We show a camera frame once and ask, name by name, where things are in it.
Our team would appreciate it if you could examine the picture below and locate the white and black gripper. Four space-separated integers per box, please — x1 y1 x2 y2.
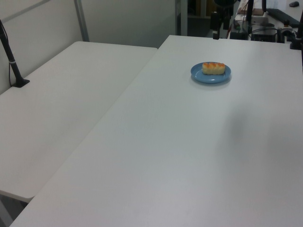
211 0 238 40

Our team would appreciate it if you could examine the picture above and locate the orange-topped bread piece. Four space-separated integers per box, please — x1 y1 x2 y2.
202 61 225 75

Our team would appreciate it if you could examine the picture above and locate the black box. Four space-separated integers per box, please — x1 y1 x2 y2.
230 31 247 40

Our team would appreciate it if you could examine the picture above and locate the black upright pole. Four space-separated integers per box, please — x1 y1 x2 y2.
246 0 255 25

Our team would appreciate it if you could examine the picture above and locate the black electronics unit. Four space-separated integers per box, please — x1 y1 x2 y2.
250 28 278 43

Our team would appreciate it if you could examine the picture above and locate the blue round plate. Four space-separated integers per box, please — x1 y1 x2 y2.
190 62 232 84

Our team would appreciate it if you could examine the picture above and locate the black keyboard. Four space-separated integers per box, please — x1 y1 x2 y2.
267 8 301 27

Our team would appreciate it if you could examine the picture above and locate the white side table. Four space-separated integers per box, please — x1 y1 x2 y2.
0 41 159 200

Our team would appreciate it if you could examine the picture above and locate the red cable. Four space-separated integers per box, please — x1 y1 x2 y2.
226 13 241 39

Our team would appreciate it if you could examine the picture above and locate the black camera stand with clamp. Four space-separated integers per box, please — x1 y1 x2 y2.
289 13 303 51

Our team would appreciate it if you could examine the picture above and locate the aluminium frame post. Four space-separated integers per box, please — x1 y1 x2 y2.
74 0 90 43

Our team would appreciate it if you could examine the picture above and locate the black camera stand pole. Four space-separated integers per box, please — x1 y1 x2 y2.
0 19 31 88

